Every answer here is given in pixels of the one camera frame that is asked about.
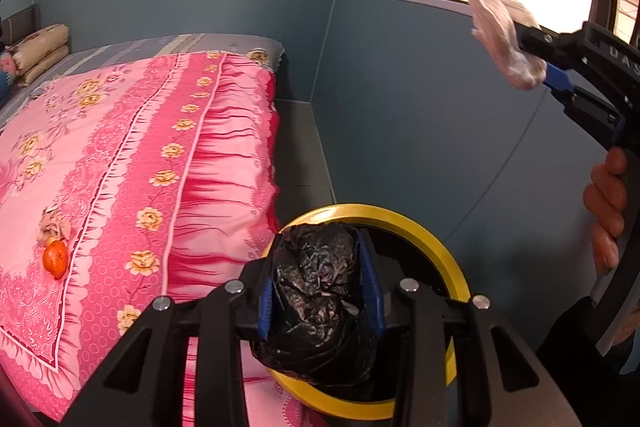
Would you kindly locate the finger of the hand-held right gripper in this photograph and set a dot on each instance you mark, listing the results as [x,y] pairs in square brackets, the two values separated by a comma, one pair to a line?
[560,77]
[545,44]

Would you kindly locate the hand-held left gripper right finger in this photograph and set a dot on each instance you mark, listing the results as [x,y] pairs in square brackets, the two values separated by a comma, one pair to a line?
[372,292]

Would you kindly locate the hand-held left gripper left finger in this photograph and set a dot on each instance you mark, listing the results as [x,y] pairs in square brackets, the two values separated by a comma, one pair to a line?
[265,307]

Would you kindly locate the clear plastic wrapper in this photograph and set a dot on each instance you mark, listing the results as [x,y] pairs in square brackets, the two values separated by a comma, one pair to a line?
[500,37]

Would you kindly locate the yellow rimmed waste bin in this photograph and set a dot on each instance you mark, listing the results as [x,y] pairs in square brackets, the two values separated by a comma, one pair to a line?
[405,257]

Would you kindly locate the black plastic bag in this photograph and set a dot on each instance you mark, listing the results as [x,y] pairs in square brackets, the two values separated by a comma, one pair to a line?
[315,287]

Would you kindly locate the person's right forearm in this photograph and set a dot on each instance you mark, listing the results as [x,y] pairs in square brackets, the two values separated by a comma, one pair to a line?
[570,337]

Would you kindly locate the person's right hand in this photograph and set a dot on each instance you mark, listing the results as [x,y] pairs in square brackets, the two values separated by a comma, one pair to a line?
[605,202]

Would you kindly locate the pink floral blanket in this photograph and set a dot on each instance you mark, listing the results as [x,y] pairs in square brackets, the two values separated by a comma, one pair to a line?
[125,157]

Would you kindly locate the tangerine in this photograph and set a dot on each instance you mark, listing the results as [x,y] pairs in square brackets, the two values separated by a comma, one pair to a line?
[55,259]

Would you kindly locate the crumpled tissue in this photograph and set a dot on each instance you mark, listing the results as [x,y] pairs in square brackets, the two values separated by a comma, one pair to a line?
[54,222]

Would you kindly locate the beige folded quilt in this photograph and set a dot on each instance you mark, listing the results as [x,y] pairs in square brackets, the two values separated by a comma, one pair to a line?
[40,52]

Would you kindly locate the blue floral folded quilt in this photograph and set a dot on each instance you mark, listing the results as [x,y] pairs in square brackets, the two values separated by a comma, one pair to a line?
[4,77]

